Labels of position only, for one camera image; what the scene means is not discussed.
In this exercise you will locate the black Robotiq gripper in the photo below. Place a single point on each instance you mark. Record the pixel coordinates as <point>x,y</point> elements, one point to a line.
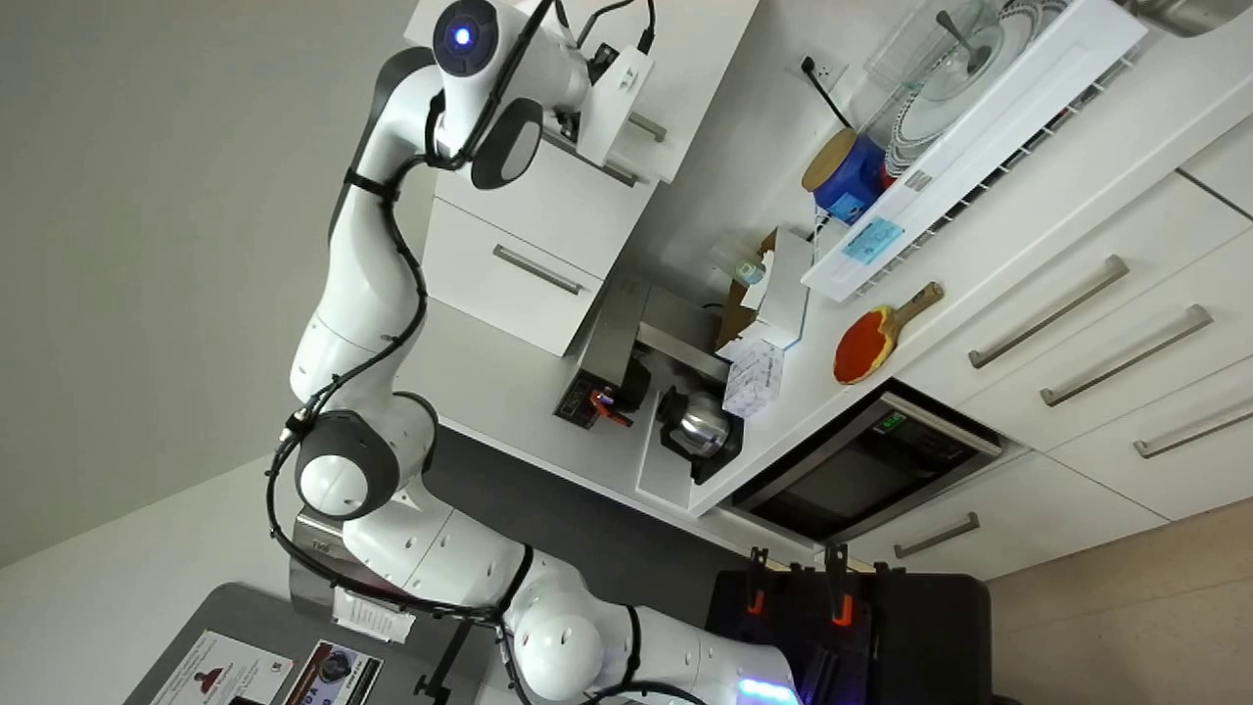
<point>590,127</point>

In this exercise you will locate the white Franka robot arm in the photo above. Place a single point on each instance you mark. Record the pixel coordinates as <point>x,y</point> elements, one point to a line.
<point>357,300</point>

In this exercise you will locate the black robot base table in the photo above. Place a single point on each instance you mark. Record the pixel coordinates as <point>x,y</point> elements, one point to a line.
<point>912,646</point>

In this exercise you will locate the white base cabinet door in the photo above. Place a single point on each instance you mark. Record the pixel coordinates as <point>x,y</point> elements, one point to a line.
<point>1228,162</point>

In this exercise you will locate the brown cardboard box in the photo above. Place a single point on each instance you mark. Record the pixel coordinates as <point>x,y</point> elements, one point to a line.
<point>757,281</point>

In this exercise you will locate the round wooden lid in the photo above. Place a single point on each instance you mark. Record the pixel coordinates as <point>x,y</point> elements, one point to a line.
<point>823,158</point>

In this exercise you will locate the blue plastic container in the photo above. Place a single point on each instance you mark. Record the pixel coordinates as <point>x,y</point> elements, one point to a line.
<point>852,182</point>

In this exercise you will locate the black steel coffee machine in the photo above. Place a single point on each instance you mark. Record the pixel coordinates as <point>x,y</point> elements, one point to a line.
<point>650,405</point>

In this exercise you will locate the printed paper sheet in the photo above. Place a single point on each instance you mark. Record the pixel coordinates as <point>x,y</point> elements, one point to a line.
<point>751,376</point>

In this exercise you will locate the red ping pong paddle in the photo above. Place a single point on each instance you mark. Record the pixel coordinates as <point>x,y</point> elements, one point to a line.
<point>862,345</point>

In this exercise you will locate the stacked white plates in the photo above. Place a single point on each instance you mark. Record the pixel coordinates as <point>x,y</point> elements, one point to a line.
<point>959,80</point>

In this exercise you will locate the built-in dark oven cavity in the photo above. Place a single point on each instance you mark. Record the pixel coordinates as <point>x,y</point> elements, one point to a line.
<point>845,482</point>

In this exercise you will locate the white drawer front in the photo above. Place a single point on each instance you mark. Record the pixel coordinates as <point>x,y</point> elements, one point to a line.
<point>1177,359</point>
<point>1177,470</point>
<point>1029,266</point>

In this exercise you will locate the black orange bar clamp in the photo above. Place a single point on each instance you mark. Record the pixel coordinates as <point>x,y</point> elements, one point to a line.
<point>757,594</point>
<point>839,594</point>

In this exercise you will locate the white pull-out appliance front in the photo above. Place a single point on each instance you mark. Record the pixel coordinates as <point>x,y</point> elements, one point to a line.
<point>1041,524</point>

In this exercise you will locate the red dark printed sticker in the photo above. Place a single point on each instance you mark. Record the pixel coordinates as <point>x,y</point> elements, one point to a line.
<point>332,670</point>

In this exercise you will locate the grey control cart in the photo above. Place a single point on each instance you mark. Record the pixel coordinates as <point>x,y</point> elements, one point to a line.
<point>248,628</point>

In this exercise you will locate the steel kitchen sink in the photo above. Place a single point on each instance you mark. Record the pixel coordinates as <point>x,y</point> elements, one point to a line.
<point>1195,13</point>

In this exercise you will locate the white warning sticker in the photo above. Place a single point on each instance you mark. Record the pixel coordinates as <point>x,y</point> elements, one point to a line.
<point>220,670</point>

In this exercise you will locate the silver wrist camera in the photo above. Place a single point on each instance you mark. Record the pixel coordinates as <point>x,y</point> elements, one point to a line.
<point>621,99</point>

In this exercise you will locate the wide white wall cabinet door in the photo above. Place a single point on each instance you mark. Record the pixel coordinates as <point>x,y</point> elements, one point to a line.
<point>472,281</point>

